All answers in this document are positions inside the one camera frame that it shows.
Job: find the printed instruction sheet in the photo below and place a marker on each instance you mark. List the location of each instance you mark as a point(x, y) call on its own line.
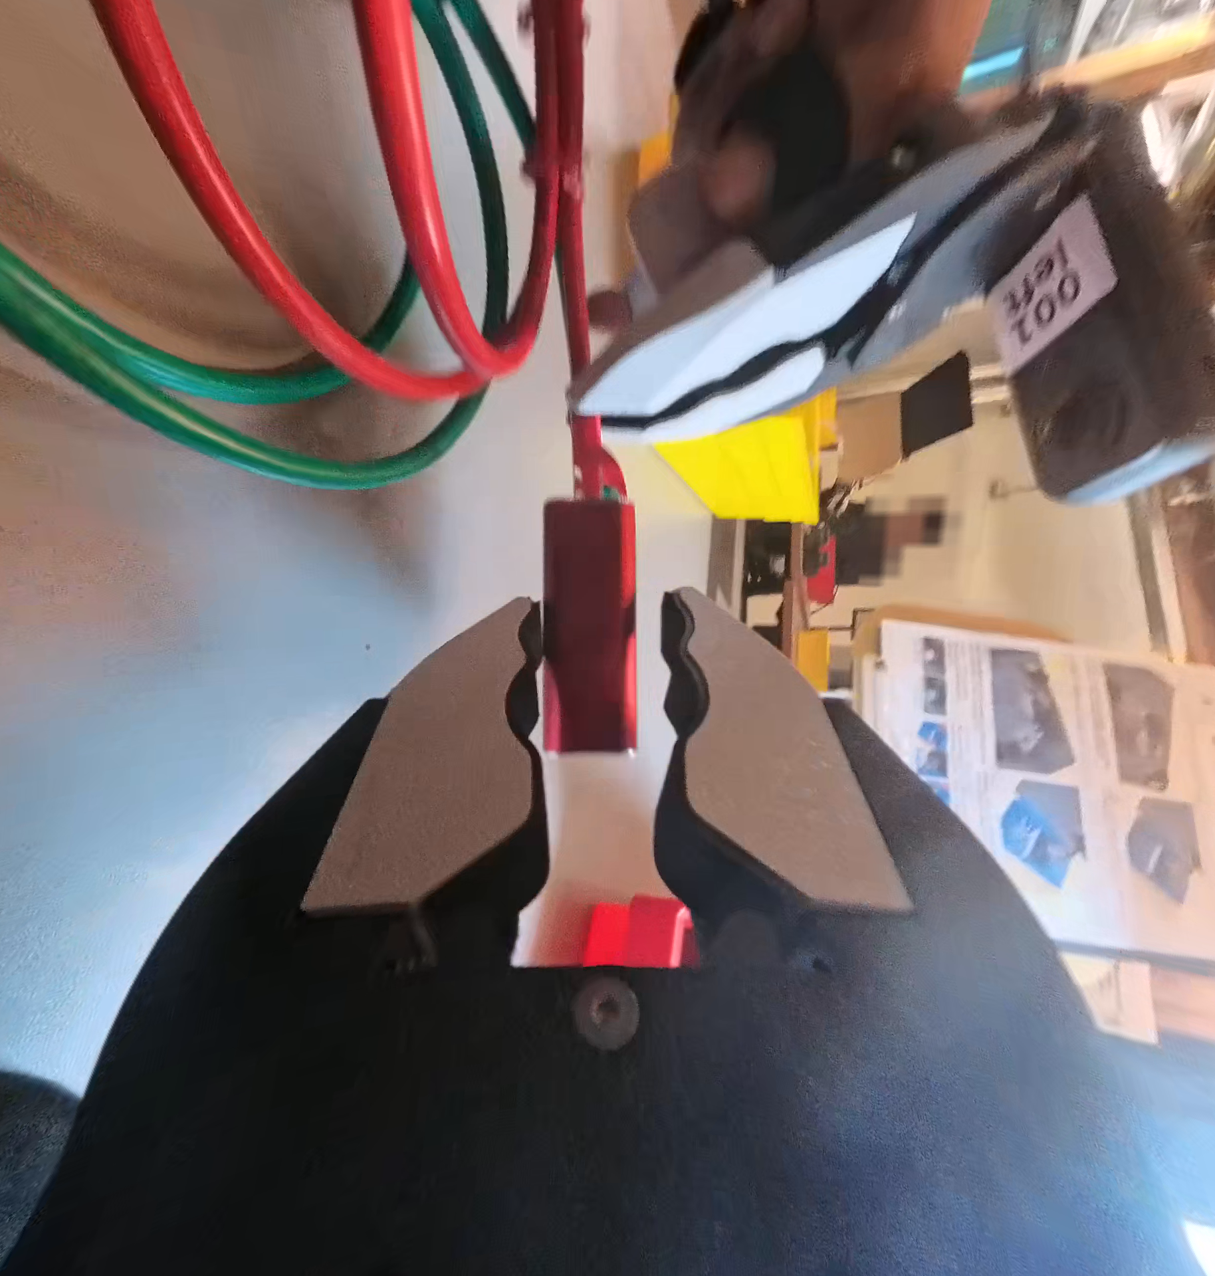
point(1065, 797)

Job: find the red storage bin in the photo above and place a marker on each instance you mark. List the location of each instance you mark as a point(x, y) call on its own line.
point(637, 932)

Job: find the yellow storage bin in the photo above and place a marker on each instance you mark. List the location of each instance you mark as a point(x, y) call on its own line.
point(746, 469)

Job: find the black panel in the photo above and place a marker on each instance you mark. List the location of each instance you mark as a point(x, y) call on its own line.
point(936, 403)

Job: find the paper note sheet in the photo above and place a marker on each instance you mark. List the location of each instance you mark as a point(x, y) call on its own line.
point(1116, 996)

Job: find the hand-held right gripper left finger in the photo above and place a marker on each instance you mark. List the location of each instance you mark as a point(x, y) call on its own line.
point(437, 786)

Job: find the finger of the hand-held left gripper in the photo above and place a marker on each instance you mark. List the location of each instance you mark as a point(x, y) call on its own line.
point(746, 317)
point(736, 398)

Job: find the person's black jacket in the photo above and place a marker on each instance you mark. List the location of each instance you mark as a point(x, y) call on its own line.
point(13, 1175)

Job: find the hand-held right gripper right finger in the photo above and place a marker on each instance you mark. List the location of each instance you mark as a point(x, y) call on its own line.
point(776, 786)

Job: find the red ethernet coupler box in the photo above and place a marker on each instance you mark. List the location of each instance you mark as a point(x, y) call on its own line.
point(587, 618)

